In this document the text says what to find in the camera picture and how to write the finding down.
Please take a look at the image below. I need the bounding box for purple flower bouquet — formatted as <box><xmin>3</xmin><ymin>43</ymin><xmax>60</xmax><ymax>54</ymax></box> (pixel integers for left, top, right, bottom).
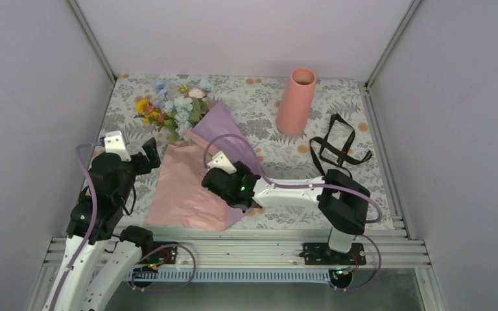
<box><xmin>135</xmin><ymin>80</ymin><xmax>213</xmax><ymax>143</ymax></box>

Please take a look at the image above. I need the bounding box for purple pink wrapping paper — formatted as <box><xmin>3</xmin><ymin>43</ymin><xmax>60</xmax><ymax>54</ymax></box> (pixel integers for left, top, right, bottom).
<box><xmin>146</xmin><ymin>100</ymin><xmax>261</xmax><ymax>231</ymax></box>

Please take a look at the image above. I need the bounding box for pink cylindrical vase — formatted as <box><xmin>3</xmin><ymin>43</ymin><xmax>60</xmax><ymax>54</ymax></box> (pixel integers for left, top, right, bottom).
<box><xmin>276</xmin><ymin>67</ymin><xmax>317</xmax><ymax>135</ymax></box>

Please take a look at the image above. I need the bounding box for black gold-lettered ribbon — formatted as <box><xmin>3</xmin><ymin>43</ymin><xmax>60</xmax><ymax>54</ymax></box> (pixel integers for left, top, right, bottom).
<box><xmin>309</xmin><ymin>113</ymin><xmax>374</xmax><ymax>178</ymax></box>

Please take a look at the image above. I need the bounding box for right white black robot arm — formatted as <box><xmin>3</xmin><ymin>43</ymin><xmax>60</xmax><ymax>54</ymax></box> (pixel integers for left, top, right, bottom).
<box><xmin>202</xmin><ymin>161</ymin><xmax>370</xmax><ymax>264</ymax></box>

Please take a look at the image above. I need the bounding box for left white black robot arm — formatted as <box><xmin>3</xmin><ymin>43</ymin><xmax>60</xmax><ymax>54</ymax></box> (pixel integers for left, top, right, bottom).
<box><xmin>42</xmin><ymin>131</ymin><xmax>161</xmax><ymax>310</ymax></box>

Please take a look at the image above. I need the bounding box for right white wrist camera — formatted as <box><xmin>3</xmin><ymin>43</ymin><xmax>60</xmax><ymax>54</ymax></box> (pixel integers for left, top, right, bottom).
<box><xmin>207</xmin><ymin>151</ymin><xmax>237</xmax><ymax>174</ymax></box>

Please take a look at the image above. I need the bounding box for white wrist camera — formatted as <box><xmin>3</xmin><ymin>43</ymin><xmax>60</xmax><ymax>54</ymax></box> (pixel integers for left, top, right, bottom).
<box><xmin>207</xmin><ymin>151</ymin><xmax>237</xmax><ymax>174</ymax></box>
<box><xmin>104</xmin><ymin>130</ymin><xmax>131</xmax><ymax>162</ymax></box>

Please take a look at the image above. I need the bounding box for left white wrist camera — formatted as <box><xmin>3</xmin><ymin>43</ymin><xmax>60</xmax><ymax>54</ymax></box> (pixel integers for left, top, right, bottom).
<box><xmin>104</xmin><ymin>130</ymin><xmax>131</xmax><ymax>162</ymax></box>

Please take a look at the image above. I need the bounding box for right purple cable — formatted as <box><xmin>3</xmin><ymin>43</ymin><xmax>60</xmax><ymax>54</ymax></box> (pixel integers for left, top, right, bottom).
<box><xmin>202</xmin><ymin>133</ymin><xmax>383</xmax><ymax>225</ymax></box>

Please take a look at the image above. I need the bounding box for purple cable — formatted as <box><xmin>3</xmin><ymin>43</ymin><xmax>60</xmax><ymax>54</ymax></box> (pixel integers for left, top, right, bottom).
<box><xmin>47</xmin><ymin>141</ymin><xmax>106</xmax><ymax>311</ymax></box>
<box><xmin>202</xmin><ymin>133</ymin><xmax>383</xmax><ymax>225</ymax></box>

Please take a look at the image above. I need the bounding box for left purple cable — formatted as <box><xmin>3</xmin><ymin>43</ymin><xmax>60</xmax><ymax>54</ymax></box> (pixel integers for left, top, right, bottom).
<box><xmin>47</xmin><ymin>141</ymin><xmax>106</xmax><ymax>311</ymax></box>

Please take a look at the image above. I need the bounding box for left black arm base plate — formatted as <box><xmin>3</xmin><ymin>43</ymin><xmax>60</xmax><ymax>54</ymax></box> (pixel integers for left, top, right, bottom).
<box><xmin>143</xmin><ymin>241</ymin><xmax>178</xmax><ymax>266</ymax></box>

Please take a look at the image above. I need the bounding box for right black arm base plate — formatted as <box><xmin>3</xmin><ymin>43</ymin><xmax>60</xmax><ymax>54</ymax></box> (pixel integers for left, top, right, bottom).
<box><xmin>299</xmin><ymin>242</ymin><xmax>366</xmax><ymax>266</ymax></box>

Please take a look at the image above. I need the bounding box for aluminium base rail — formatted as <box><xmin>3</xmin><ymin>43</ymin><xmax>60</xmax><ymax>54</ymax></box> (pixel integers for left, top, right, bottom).
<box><xmin>135</xmin><ymin>218</ymin><xmax>431</xmax><ymax>283</ymax></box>

